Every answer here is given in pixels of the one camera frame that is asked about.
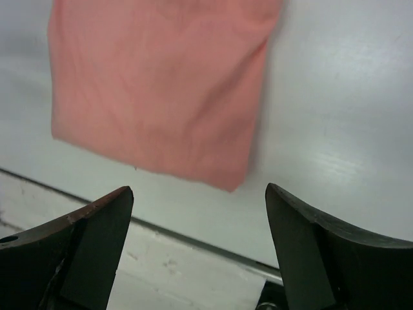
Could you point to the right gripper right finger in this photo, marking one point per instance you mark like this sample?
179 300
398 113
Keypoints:
327 263

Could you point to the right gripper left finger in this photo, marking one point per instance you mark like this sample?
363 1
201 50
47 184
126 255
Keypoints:
69 262

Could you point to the pink t shirt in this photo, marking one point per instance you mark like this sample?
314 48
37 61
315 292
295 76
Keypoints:
172 87

